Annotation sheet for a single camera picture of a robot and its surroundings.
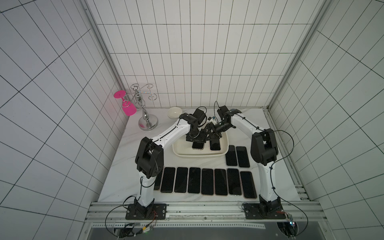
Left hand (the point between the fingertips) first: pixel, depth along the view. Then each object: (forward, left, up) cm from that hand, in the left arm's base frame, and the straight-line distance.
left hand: (197, 143), depth 87 cm
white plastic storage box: (+2, +9, -10) cm, 14 cm away
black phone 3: (-19, -21, -10) cm, 30 cm away
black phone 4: (-21, -28, -10) cm, 36 cm away
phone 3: (-4, -21, -11) cm, 24 cm away
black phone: (-20, +9, -9) cm, 24 cm away
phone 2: (+3, -12, -8) cm, 14 cm away
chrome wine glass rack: (+23, +38, -10) cm, 46 cm away
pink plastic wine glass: (+25, +48, +4) cm, 54 cm away
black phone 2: (-20, -13, -8) cm, 25 cm away
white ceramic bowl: (+31, +17, -7) cm, 36 cm away
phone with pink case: (-20, -5, -8) cm, 22 cm away
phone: (-2, 0, +1) cm, 2 cm away
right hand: (+4, -1, 0) cm, 4 cm away
